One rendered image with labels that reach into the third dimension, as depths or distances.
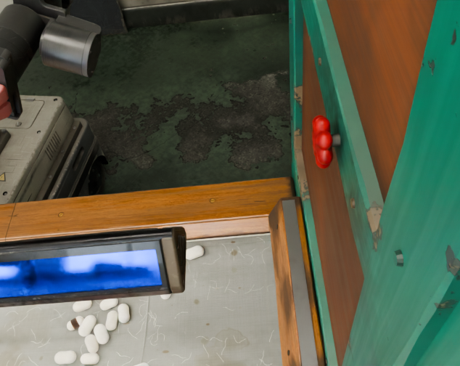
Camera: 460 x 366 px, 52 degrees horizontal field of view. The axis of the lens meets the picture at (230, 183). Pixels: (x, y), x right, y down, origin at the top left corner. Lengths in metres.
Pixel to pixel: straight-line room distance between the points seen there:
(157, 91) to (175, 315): 1.67
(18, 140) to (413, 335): 1.54
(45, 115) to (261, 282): 1.09
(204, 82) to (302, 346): 1.84
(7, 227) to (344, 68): 0.82
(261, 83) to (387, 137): 2.05
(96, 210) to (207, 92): 1.42
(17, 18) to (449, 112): 0.56
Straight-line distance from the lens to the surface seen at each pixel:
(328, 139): 0.36
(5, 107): 0.60
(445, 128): 0.17
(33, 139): 1.66
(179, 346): 0.85
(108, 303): 0.89
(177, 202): 0.95
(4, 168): 1.62
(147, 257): 0.52
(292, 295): 0.73
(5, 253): 0.56
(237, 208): 0.92
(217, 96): 2.29
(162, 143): 2.14
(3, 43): 0.62
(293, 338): 0.71
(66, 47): 0.63
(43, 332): 0.94
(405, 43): 0.25
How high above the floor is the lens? 1.52
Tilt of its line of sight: 52 degrees down
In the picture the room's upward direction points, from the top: 11 degrees counter-clockwise
